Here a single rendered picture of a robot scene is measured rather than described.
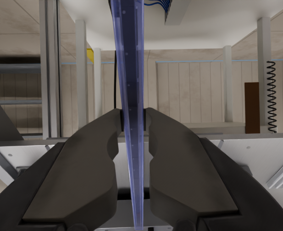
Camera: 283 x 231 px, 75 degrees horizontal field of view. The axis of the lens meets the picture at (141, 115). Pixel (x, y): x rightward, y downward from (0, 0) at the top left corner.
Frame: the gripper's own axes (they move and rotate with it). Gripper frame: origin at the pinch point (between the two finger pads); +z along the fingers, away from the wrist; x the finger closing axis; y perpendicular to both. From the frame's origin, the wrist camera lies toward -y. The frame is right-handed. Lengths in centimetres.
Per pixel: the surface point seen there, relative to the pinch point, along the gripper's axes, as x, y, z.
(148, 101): 22, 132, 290
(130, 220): -1.5, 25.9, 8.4
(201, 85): 122, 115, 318
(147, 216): 1.6, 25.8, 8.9
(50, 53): -22.4, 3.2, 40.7
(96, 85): -19, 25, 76
